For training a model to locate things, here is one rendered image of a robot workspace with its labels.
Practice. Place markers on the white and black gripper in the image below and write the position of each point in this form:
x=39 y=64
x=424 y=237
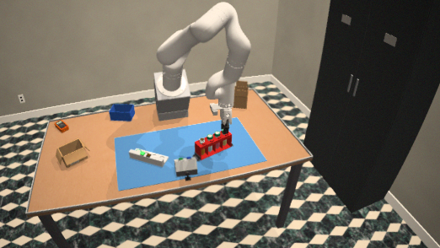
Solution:
x=226 y=119

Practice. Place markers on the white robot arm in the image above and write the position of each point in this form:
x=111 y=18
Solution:
x=173 y=55

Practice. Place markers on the dark blue open bin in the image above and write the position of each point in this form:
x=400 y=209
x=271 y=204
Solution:
x=122 y=112

